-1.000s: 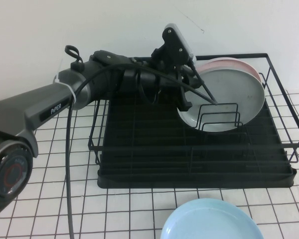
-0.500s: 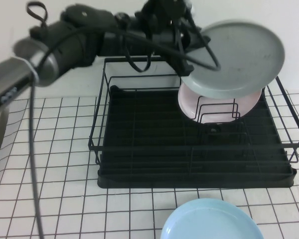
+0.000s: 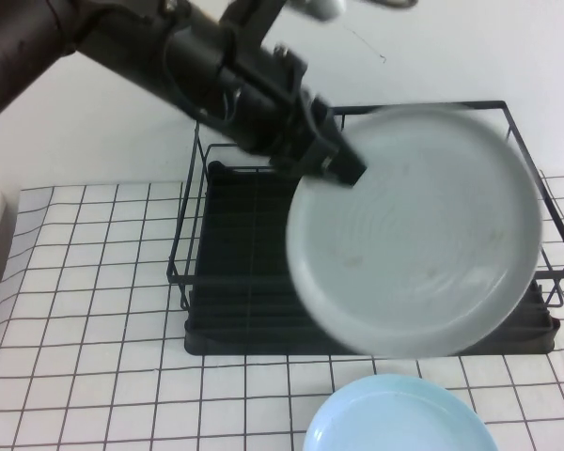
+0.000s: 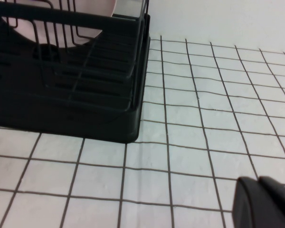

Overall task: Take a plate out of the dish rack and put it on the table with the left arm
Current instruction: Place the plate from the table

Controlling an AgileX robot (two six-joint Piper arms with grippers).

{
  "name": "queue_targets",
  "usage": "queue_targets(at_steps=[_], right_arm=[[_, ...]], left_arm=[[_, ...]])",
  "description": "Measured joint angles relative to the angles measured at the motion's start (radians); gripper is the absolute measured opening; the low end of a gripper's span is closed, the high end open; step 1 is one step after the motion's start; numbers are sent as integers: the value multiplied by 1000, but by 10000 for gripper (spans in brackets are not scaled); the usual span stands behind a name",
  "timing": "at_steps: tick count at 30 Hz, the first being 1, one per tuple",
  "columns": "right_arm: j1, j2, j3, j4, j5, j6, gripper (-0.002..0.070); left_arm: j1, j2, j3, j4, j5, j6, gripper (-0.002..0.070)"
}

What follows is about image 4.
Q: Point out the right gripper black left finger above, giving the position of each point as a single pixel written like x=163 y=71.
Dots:
x=251 y=209

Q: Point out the pink round plate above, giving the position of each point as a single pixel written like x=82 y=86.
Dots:
x=97 y=7

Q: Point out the white black-grid tablecloth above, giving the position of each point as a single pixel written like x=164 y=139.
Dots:
x=180 y=118

